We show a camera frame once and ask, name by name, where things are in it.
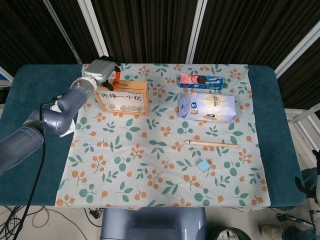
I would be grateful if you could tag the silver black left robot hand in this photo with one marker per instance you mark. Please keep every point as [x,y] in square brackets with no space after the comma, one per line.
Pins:
[98,71]

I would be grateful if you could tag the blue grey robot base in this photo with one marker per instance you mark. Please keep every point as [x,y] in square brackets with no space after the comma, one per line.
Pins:
[152,225]

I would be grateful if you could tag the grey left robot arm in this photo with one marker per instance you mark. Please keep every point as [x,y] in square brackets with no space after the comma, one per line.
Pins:
[62,105]

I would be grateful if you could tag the pink blue cookie box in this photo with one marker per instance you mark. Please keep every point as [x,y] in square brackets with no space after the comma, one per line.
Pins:
[200,82]

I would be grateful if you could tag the floral orange berry tablecloth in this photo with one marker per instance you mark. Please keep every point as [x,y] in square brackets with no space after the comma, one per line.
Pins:
[160,162]

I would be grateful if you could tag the lavender tissue pack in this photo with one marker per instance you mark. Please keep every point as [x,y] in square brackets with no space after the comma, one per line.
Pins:
[207,107]

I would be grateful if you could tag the wooden crochet hook stick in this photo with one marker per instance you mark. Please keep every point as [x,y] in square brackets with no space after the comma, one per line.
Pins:
[212,143]

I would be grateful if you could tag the light blue cube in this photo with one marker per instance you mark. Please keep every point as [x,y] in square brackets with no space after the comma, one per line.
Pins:
[203,166]

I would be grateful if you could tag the black power plug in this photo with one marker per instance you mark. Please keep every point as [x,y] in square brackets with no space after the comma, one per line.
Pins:
[96,214]

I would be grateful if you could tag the black waste bin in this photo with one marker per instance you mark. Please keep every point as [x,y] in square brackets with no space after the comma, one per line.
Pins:
[228,234]

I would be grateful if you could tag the wooden frame money box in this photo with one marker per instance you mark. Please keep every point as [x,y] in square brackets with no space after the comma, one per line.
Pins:
[131,86]

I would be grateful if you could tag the thin white frame post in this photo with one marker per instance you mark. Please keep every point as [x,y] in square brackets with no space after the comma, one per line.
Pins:
[63,31]

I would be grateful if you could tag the white frame corner piece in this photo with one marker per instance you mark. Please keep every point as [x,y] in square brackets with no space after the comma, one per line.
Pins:
[5,75]

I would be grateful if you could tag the white metal side frame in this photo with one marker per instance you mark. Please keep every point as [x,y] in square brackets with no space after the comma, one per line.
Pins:
[300,117]

